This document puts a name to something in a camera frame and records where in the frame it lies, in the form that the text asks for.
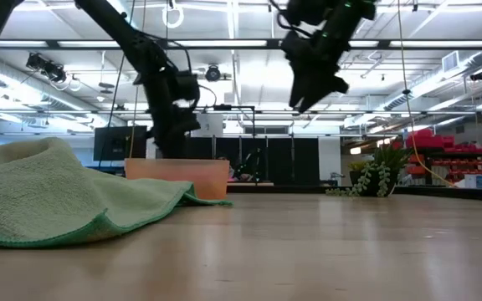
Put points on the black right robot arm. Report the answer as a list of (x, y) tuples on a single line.
[(333, 10)]

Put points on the black computer monitor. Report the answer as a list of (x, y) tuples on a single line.
[(115, 142)]

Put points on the orange plastic bin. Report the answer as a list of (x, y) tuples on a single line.
[(182, 177)]

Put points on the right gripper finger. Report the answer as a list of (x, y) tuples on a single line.
[(299, 93), (322, 88)]

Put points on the background black robot arm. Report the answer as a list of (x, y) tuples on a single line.
[(251, 163)]

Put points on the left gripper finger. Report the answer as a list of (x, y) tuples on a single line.
[(179, 146), (166, 147)]

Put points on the round black overhead camera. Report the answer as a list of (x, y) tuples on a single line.
[(212, 74)]

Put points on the white and blue box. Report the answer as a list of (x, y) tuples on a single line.
[(477, 181)]

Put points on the white box machine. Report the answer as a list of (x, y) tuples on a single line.
[(211, 125)]

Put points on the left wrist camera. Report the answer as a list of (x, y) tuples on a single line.
[(186, 85)]

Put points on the small potted succulent plant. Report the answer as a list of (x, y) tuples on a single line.
[(375, 180)]

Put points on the green microfiber towel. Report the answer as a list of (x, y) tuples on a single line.
[(36, 196)]

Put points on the small black ceiling device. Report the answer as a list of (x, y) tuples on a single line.
[(479, 75)]

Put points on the black ceiling spotlight cluster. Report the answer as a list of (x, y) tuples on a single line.
[(52, 73)]

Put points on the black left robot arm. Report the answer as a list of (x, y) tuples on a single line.
[(115, 25)]

